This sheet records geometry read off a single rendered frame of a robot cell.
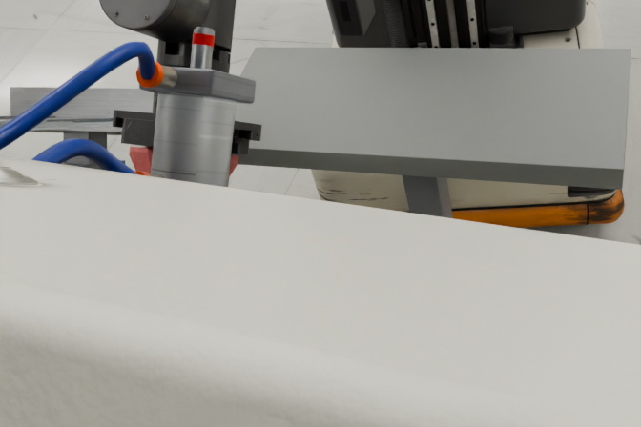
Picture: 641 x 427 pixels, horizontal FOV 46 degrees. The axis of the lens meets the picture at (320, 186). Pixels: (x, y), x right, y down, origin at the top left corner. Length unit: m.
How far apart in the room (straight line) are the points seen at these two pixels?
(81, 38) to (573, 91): 2.00
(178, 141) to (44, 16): 2.83
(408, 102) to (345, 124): 0.10
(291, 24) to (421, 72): 1.31
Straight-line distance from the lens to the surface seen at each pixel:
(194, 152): 0.21
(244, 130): 0.60
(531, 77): 1.15
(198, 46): 0.22
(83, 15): 2.93
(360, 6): 0.39
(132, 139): 0.60
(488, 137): 1.06
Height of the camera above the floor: 1.34
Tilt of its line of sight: 45 degrees down
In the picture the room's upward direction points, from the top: 18 degrees counter-clockwise
